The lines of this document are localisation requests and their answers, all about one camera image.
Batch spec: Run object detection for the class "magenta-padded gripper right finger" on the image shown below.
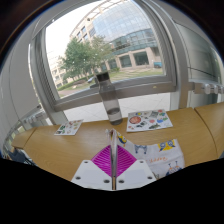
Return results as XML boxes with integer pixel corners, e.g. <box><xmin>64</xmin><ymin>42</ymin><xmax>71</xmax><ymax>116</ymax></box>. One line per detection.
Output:
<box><xmin>115</xmin><ymin>144</ymin><xmax>158</xmax><ymax>192</ymax></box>

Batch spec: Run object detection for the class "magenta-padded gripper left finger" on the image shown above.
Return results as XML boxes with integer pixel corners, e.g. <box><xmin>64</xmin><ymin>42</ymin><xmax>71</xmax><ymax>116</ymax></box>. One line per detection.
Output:
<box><xmin>70</xmin><ymin>144</ymin><xmax>115</xmax><ymax>192</ymax></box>

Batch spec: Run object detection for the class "white cartoon print towel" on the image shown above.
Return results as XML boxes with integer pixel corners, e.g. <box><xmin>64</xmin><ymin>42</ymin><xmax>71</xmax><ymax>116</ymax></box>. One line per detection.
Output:
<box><xmin>105</xmin><ymin>128</ymin><xmax>186</xmax><ymax>181</ymax></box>

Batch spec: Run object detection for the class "small colourful sticker sheet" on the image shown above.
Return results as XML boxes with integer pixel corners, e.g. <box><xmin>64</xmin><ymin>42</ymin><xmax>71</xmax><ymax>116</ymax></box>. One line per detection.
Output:
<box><xmin>53</xmin><ymin>119</ymin><xmax>84</xmax><ymax>136</ymax></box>

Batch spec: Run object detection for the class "large colourful sticker sheet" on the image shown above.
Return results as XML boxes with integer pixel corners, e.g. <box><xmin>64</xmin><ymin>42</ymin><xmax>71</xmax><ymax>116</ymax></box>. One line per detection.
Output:
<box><xmin>126</xmin><ymin>108</ymin><xmax>174</xmax><ymax>133</ymax></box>

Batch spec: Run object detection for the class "clear dark-capped drink bottle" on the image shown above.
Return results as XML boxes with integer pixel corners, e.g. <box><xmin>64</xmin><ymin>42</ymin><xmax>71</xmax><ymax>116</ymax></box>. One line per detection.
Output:
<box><xmin>95</xmin><ymin>71</ymin><xmax>124</xmax><ymax>126</ymax></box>

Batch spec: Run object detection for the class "green tree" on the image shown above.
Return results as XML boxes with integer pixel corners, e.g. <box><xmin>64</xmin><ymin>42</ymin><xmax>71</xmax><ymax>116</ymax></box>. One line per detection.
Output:
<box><xmin>59</xmin><ymin>35</ymin><xmax>115</xmax><ymax>83</ymax></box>

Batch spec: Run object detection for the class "glass fronted building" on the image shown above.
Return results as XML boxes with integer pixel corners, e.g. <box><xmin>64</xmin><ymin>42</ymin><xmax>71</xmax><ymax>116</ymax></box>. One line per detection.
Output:
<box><xmin>69</xmin><ymin>0</ymin><xmax>165</xmax><ymax>73</ymax></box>

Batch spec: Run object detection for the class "white wall socket rail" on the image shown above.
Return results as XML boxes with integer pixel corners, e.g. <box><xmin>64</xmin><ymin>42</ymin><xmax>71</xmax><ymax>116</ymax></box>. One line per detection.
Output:
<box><xmin>19</xmin><ymin>105</ymin><xmax>50</xmax><ymax>126</ymax></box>
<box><xmin>191</xmin><ymin>79</ymin><xmax>224</xmax><ymax>96</ymax></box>

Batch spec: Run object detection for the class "grey window frame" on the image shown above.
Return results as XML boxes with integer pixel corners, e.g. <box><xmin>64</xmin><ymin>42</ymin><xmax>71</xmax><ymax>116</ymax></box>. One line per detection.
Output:
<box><xmin>28</xmin><ymin>0</ymin><xmax>198</xmax><ymax>125</ymax></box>

